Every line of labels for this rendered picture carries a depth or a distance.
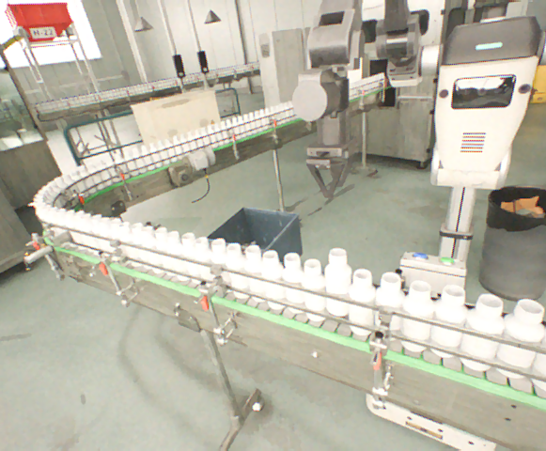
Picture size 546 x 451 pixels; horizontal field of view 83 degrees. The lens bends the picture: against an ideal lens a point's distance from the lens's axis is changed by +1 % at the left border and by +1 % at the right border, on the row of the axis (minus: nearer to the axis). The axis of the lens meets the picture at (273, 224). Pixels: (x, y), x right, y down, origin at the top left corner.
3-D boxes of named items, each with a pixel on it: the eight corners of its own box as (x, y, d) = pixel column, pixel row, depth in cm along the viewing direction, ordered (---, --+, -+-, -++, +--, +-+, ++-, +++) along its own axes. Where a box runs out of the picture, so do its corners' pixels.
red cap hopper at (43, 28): (83, 172, 623) (5, 3, 486) (74, 166, 672) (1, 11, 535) (128, 157, 673) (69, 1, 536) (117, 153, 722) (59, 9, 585)
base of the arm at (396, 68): (415, 73, 97) (422, 34, 96) (413, 61, 90) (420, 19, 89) (386, 76, 101) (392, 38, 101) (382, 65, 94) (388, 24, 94)
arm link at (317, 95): (366, 29, 49) (314, 36, 53) (340, 25, 40) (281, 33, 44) (361, 110, 54) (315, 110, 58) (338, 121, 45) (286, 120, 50)
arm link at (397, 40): (414, 35, 91) (395, 37, 94) (411, 14, 82) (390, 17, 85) (409, 67, 92) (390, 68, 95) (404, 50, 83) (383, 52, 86)
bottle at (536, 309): (504, 382, 60) (526, 322, 51) (483, 355, 65) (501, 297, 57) (535, 378, 59) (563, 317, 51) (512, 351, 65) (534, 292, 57)
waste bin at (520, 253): (469, 297, 207) (489, 213, 175) (471, 258, 240) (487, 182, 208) (558, 316, 185) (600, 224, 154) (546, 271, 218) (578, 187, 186)
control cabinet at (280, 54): (293, 124, 734) (283, 29, 640) (309, 125, 699) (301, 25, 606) (268, 132, 689) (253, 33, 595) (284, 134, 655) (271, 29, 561)
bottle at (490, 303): (480, 378, 61) (498, 318, 53) (451, 357, 66) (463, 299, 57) (497, 362, 63) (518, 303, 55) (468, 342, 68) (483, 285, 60)
